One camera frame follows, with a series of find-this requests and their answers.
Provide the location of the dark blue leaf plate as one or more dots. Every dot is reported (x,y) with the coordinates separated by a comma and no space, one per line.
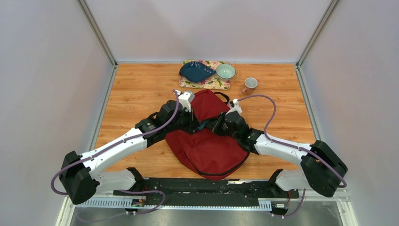
(196,71)

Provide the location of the pink patterned mug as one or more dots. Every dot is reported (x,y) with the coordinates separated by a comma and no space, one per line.
(250,84)

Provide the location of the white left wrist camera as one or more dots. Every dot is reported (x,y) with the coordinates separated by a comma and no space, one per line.
(185,98)

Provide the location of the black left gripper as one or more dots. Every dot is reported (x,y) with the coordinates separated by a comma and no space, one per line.
(194,124)

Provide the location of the blue leather wallet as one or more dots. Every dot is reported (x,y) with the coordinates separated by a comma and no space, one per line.
(206,124)

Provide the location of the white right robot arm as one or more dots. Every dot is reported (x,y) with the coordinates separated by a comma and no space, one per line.
(321,169)

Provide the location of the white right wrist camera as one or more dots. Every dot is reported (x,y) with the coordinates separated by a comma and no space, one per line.
(234,106)

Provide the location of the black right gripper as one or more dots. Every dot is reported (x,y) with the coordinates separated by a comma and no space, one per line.
(215,128)

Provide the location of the pale green ceramic bowl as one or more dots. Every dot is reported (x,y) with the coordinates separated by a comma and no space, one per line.
(225,71)

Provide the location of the floral rectangular tray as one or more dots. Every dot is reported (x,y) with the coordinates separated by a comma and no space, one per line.
(213,82)

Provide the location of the red student backpack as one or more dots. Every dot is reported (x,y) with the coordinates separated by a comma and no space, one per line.
(209,155)

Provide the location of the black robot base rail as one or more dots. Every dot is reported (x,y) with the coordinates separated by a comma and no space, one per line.
(226,193)

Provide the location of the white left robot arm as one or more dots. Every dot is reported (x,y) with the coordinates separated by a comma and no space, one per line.
(83,175)

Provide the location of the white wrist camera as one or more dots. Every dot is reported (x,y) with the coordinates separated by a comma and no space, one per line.
(234,106)
(185,98)

